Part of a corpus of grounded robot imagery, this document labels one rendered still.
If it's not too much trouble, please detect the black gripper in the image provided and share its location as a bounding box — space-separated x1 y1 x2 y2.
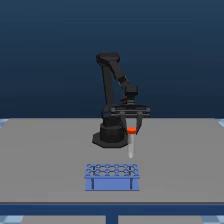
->
105 103 151 136

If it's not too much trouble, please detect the clear orange-capped centrifuge tube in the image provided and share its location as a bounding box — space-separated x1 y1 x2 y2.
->
127 126 137 159

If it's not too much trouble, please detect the blue tube rack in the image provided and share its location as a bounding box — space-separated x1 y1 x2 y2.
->
83 162 141 192

